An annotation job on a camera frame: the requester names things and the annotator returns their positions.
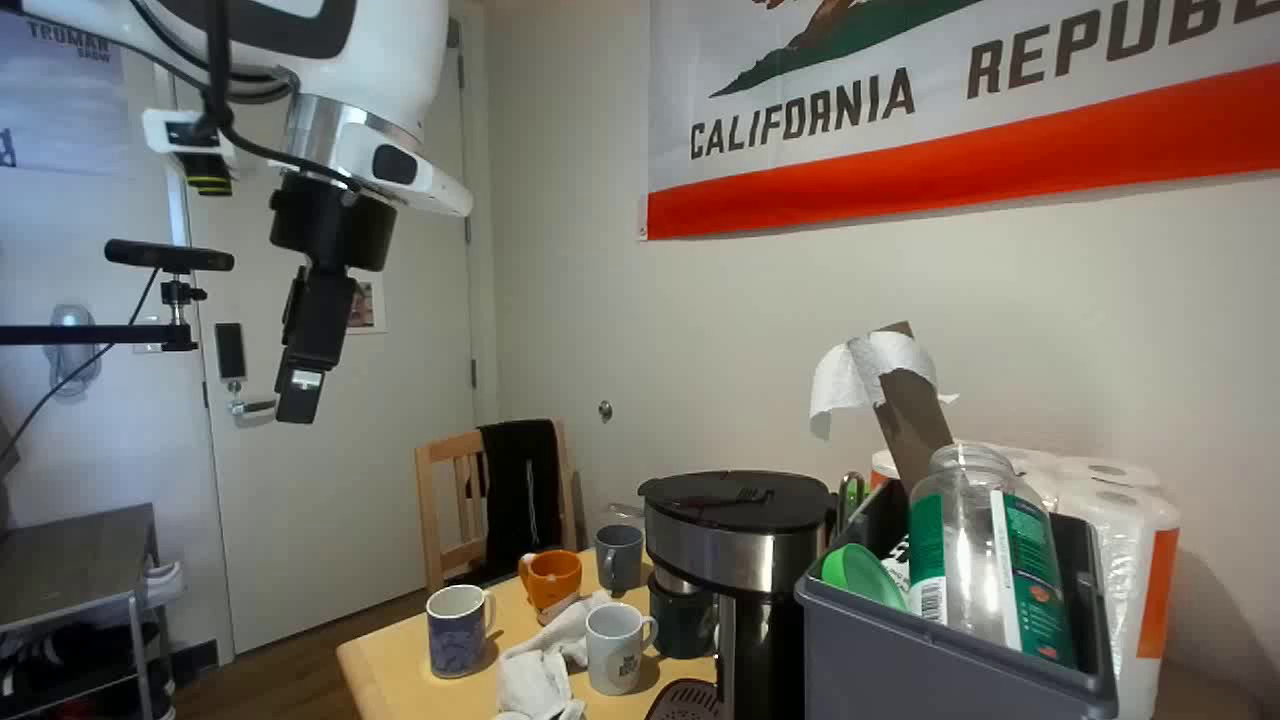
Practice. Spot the black door keypad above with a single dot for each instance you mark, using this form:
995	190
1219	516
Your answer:
229	351

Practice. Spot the clear bottle with green label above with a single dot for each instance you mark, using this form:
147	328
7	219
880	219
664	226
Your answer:
983	562

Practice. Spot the white printed mug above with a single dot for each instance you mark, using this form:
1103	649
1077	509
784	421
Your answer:
616	652

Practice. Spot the small picture sticker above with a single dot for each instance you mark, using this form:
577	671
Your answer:
365	305

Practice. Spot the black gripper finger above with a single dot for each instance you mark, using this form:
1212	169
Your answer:
333	327
295	353

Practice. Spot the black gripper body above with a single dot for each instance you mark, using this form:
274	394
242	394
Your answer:
333	226

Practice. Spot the pale grey ceramic mug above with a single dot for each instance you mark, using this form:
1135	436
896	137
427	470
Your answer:
616	556

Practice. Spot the small wall hook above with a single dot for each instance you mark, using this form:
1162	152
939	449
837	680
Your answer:
605	410

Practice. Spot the nearly empty paper towel roll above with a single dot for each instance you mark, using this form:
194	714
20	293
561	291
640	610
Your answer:
880	362

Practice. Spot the green plastic lid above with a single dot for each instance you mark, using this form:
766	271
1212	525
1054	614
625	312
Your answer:
862	578

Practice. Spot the black and silver coffee maker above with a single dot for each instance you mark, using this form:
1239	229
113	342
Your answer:
747	544

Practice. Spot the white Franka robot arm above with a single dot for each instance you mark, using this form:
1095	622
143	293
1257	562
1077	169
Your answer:
386	55

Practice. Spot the wooden chair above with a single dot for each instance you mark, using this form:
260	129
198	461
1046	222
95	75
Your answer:
445	520

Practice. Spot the black jacket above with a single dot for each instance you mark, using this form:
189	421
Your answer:
523	494

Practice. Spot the white grey towel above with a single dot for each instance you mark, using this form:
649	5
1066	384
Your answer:
533	684

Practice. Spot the black stereo camera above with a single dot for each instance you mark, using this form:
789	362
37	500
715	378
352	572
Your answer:
166	252

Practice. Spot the orange mug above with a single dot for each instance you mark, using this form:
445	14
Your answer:
551	585

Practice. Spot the California Republic flag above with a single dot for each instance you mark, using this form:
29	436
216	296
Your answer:
1066	144

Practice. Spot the white door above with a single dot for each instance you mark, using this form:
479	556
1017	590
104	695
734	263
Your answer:
333	535

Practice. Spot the grey round wall fixture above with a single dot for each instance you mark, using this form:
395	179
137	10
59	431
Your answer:
72	367

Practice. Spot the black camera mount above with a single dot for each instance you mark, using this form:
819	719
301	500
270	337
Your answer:
132	337

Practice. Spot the slate grey mug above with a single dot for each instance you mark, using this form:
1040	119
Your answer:
462	643

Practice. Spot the green plastic bottle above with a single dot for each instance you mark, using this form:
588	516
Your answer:
851	499

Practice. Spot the grey plastic bin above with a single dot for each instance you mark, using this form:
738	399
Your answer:
904	664

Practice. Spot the grey metal cart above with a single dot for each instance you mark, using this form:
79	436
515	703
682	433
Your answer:
66	565

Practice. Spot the black mug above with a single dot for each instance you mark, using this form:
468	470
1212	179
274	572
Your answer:
682	622

